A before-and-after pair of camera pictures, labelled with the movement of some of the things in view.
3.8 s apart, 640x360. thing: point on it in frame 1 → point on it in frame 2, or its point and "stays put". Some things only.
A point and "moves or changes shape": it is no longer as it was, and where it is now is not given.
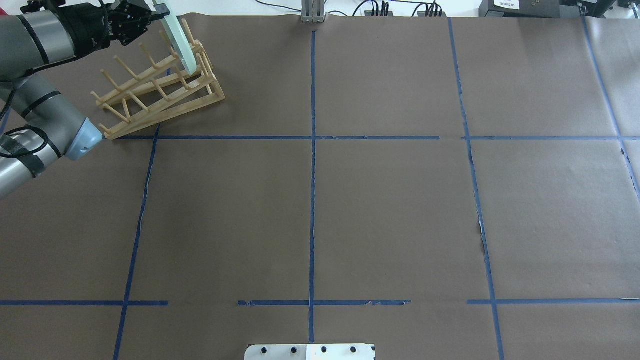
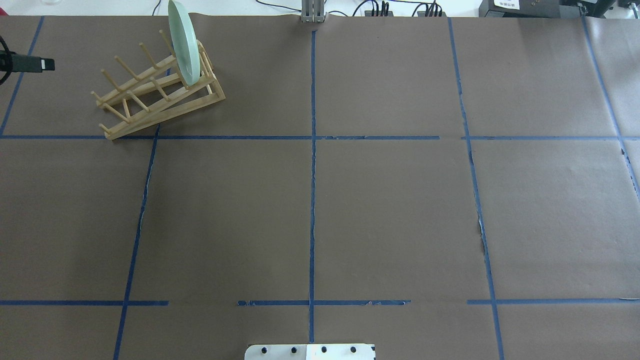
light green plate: x=178 y=39 moves or changes shape
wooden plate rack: x=164 y=93 stays put
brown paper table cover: x=460 y=188 stays put
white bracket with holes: x=340 y=351 stays put
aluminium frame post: x=313 y=11 stays put
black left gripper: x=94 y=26 → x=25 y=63
